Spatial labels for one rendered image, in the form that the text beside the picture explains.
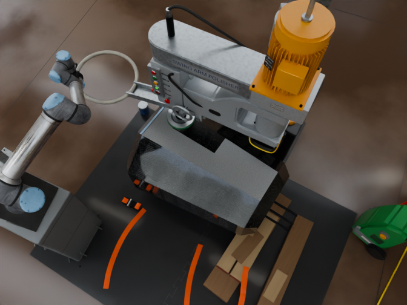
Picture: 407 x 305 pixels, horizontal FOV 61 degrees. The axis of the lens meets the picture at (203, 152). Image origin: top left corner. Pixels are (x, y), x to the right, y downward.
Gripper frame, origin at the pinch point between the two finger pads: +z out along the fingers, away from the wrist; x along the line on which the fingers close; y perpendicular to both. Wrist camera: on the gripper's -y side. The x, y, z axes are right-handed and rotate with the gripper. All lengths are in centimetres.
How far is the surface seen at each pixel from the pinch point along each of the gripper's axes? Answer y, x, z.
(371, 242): 120, 244, 66
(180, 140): 51, 80, 1
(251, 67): 48, 120, -88
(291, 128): 36, 169, 12
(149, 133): 45, 57, 2
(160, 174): 73, 65, 15
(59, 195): 92, -4, 2
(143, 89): 11, 52, -6
